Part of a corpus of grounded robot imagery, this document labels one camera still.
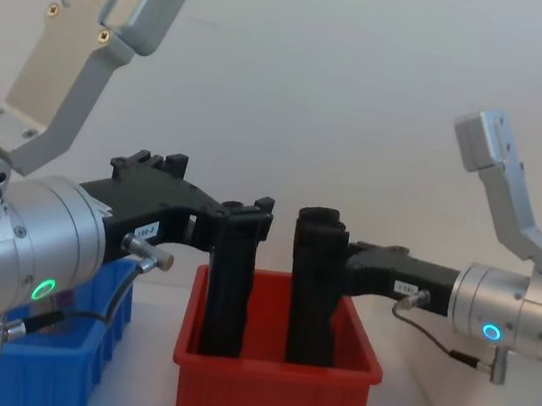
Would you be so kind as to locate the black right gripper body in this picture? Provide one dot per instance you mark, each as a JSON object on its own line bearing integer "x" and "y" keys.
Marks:
{"x": 402, "y": 274}

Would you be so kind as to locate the blue plastic bin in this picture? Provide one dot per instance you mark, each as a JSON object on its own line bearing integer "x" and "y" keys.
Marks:
{"x": 40, "y": 372}

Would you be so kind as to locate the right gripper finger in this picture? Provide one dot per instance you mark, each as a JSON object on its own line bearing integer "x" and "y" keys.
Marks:
{"x": 301, "y": 293}
{"x": 325, "y": 301}

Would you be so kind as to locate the red plastic bin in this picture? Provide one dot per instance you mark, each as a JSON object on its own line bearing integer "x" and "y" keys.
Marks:
{"x": 269, "y": 394}

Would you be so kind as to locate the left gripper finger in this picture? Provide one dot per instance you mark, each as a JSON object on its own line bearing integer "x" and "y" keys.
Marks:
{"x": 244, "y": 285}
{"x": 220, "y": 297}

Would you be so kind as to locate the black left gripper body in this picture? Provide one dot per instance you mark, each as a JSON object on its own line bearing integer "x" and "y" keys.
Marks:
{"x": 150, "y": 201}

